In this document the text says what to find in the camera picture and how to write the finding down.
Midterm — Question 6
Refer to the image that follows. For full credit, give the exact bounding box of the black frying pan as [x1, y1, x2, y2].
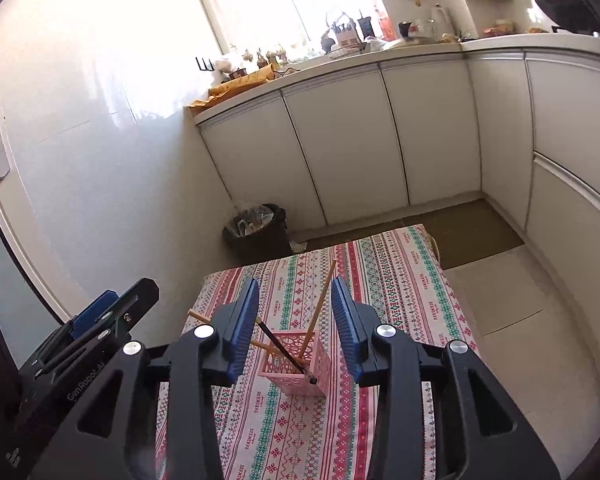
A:
[535, 0, 600, 36]

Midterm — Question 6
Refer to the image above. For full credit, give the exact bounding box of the dark brown trash bin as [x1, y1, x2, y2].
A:
[222, 204, 292, 266]

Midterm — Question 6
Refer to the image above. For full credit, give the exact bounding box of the yellow cloth on counter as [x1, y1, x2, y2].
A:
[187, 64, 276, 115]

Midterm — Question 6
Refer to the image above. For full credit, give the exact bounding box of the wooden chopstick leaning left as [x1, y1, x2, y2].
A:
[187, 309, 282, 356]

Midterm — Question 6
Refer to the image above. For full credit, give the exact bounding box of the wooden chopstick leaning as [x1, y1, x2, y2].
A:
[187, 309, 282, 356]
[298, 260, 336, 360]

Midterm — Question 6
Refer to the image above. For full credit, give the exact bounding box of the white kitchen cabinet run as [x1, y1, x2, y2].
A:
[189, 34, 600, 401]

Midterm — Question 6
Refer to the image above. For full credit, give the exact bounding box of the red bottle on counter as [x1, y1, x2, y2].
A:
[374, 6, 396, 41]

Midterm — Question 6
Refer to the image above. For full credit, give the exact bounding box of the wooden chopstick leaning right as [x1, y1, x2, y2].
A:
[298, 260, 336, 360]

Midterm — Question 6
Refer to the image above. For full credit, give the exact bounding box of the pink perforated utensil basket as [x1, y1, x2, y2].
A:
[258, 328, 334, 399]

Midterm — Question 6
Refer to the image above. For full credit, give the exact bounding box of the patterned striped tablecloth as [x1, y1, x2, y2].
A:
[151, 223, 481, 480]

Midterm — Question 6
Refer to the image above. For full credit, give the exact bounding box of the black chopstick in basket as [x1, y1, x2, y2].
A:
[256, 316, 317, 385]

